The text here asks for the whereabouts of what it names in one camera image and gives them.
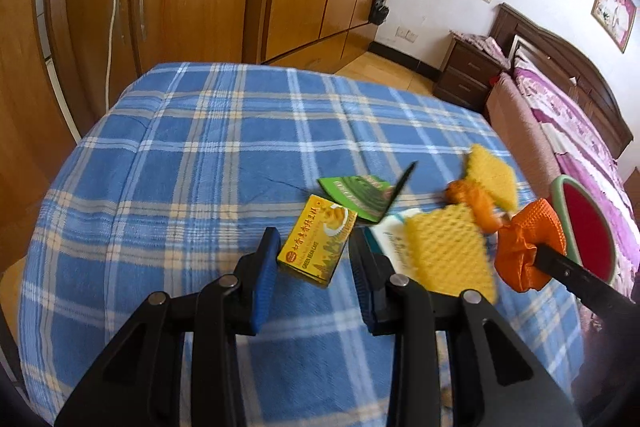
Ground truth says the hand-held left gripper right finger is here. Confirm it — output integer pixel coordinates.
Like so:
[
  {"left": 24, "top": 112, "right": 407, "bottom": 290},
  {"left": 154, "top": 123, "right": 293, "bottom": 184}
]
[{"left": 348, "top": 231, "right": 586, "bottom": 427}]

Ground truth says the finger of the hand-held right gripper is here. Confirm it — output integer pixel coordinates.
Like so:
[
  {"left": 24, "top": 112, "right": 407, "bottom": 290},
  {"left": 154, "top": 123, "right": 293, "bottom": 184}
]
[{"left": 533, "top": 243, "right": 640, "bottom": 323}]

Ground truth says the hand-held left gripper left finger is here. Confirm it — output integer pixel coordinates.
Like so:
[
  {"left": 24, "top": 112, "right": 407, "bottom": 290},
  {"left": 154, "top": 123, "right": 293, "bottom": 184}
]
[{"left": 54, "top": 227, "right": 281, "bottom": 427}]

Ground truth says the red green-rimmed chair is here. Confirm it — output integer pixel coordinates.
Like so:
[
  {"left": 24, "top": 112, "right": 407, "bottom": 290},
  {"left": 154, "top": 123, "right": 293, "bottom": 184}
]
[{"left": 550, "top": 174, "right": 619, "bottom": 284}]

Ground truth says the yellow snack box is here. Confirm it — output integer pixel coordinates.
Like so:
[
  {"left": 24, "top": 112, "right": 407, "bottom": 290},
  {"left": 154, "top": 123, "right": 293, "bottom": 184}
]
[{"left": 276, "top": 194, "right": 358, "bottom": 290}]

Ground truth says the orange foam fruit net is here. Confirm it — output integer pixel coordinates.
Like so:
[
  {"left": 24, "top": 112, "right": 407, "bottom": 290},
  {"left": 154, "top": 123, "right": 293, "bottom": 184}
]
[{"left": 495, "top": 199, "right": 568, "bottom": 294}]

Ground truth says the yellow foam fruit net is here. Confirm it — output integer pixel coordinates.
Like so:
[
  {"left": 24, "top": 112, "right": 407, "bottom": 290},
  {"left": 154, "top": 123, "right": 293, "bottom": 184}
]
[
  {"left": 465, "top": 143, "right": 519, "bottom": 214},
  {"left": 404, "top": 202, "right": 498, "bottom": 303}
]

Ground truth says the green mosquito coil box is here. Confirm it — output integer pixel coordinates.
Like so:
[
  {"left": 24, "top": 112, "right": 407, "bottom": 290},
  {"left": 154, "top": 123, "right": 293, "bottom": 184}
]
[{"left": 318, "top": 161, "right": 419, "bottom": 226}]

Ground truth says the orange plastic wrapper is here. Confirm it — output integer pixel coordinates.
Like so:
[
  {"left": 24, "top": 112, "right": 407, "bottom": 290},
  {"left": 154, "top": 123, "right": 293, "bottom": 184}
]
[{"left": 444, "top": 179, "right": 504, "bottom": 235}]

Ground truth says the blue plaid bed sheet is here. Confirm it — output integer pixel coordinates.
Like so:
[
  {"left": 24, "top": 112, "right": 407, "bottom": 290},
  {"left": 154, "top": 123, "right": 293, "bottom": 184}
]
[{"left": 17, "top": 62, "right": 586, "bottom": 427}]

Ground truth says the purple floral bedspread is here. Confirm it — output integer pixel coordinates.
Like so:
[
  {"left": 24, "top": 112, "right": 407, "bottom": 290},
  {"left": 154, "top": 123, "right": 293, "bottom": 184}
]
[{"left": 512, "top": 56, "right": 640, "bottom": 288}]

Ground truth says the pink blanket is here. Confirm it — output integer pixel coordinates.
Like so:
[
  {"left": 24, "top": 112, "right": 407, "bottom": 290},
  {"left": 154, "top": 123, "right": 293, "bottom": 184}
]
[{"left": 486, "top": 72, "right": 564, "bottom": 188}]

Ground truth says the dark wooden headboard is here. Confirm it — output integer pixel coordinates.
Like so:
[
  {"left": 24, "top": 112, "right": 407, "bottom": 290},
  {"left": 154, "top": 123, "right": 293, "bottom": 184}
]
[{"left": 487, "top": 3, "right": 634, "bottom": 158}]

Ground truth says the dark wooden nightstand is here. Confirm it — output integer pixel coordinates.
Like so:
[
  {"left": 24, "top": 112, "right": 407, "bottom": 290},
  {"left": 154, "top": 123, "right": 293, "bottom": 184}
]
[{"left": 434, "top": 32, "right": 506, "bottom": 112}]

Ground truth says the pink patterned cloth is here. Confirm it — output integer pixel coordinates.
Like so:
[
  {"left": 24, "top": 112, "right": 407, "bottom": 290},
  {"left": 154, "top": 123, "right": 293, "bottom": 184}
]
[{"left": 450, "top": 30, "right": 512, "bottom": 68}]

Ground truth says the curved wooden cabinet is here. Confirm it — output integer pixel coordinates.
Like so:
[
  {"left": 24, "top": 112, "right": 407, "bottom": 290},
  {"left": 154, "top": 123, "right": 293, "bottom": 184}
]
[{"left": 65, "top": 0, "right": 253, "bottom": 120}]

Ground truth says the framed wall photo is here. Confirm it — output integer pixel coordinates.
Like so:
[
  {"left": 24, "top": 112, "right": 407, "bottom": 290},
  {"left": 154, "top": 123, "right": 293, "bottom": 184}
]
[{"left": 591, "top": 0, "right": 639, "bottom": 54}]

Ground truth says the white power cable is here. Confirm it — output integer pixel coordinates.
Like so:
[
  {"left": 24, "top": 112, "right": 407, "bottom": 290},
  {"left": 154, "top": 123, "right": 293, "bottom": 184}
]
[{"left": 102, "top": 0, "right": 139, "bottom": 112}]

